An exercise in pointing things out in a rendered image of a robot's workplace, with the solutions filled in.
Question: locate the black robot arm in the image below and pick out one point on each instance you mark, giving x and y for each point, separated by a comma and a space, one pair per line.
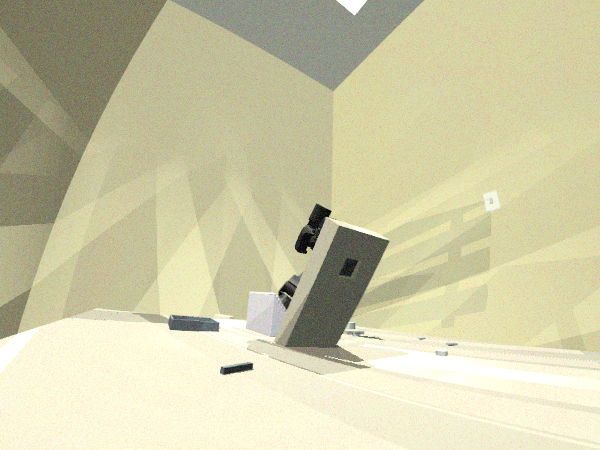
316, 221

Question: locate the dark grey bar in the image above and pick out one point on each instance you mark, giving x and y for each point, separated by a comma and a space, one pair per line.
236, 368

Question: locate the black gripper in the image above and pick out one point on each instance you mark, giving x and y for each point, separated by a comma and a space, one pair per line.
305, 239

